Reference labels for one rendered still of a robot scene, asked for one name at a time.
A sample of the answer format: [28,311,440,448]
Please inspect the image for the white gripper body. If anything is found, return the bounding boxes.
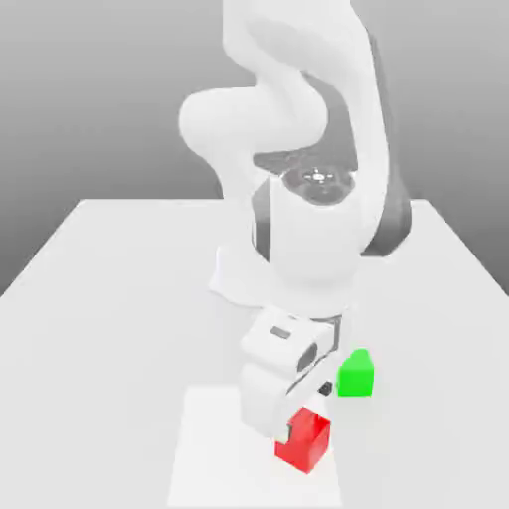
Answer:
[240,351,340,440]

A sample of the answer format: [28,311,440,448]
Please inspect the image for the small red cube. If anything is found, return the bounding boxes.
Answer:
[273,406,332,475]

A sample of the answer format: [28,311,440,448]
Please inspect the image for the small green cube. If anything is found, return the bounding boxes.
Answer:
[336,348,376,398]

